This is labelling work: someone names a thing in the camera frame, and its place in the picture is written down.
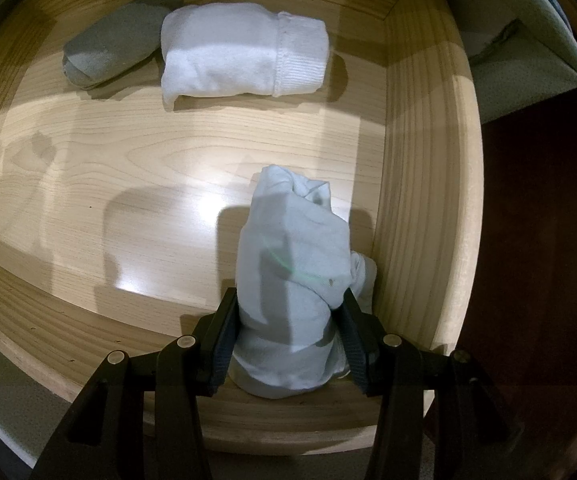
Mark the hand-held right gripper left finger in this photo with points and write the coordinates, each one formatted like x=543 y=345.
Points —
x=223 y=350

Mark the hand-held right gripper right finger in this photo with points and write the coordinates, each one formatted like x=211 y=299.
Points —
x=361 y=355

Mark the light blue underwear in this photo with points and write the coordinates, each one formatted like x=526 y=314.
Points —
x=288 y=285

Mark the wooden drawer with grey front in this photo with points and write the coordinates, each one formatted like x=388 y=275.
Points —
x=143 y=160

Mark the white socks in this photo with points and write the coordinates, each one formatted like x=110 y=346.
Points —
x=228 y=50

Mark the grey folded cloth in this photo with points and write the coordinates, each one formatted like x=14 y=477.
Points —
x=113 y=45

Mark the grey bedside cabinet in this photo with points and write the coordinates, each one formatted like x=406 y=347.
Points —
x=518 y=60

